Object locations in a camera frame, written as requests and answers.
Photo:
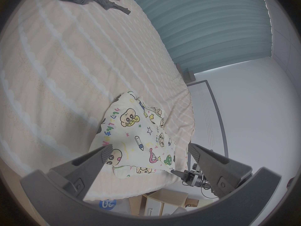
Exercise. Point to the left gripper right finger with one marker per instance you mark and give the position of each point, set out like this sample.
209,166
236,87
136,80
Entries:
218,171

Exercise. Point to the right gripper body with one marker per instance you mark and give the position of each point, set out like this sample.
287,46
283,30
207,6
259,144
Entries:
194,178

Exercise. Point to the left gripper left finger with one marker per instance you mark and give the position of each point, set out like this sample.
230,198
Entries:
80,171

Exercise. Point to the white printed pyjama top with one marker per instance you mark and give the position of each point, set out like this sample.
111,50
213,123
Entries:
141,131

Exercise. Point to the light wooden small table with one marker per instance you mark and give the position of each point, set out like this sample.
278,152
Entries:
162,201

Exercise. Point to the bed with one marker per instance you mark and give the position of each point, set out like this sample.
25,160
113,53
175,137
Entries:
70,79

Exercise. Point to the grey bedside table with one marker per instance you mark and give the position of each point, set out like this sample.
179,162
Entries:
188,75

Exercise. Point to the blue-green curtain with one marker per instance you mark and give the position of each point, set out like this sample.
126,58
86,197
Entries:
207,27

